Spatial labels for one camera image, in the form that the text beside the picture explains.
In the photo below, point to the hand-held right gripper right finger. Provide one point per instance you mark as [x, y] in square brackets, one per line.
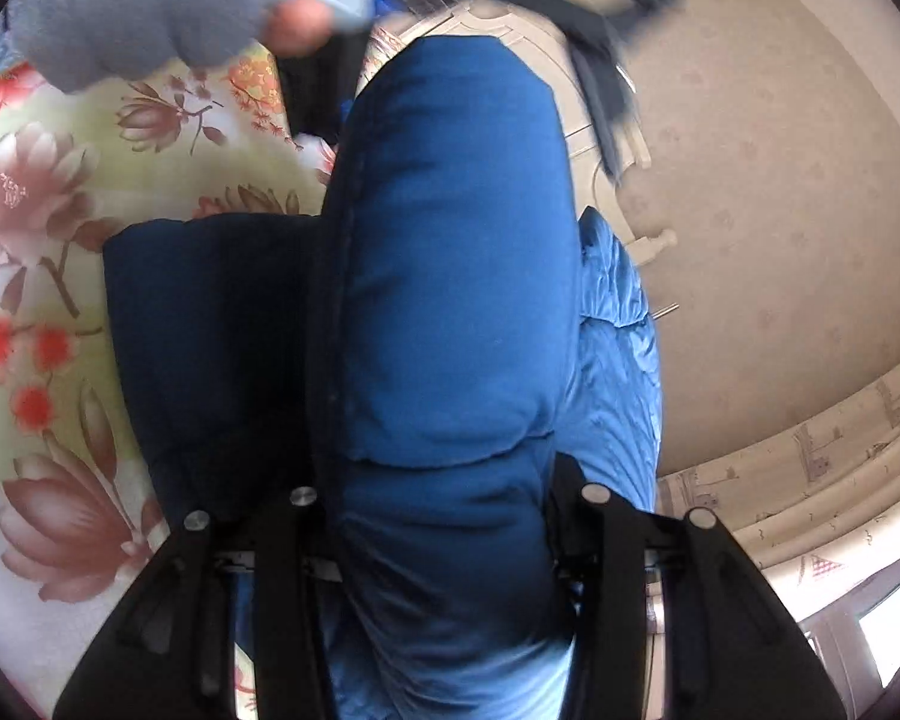
[600, 532]

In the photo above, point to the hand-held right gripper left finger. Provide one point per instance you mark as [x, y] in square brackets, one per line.
[285, 540]

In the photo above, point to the blue down jacket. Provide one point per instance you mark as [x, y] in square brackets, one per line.
[450, 277]

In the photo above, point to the person's left hand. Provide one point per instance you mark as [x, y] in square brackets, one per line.
[135, 7]

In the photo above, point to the white bed headboard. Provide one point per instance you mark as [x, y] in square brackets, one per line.
[495, 19]

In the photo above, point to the beige patterned curtain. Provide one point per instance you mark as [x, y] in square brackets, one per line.
[817, 465]

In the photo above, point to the window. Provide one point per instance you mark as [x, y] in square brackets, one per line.
[885, 630]

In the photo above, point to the floral quilt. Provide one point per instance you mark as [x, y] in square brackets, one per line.
[82, 187]

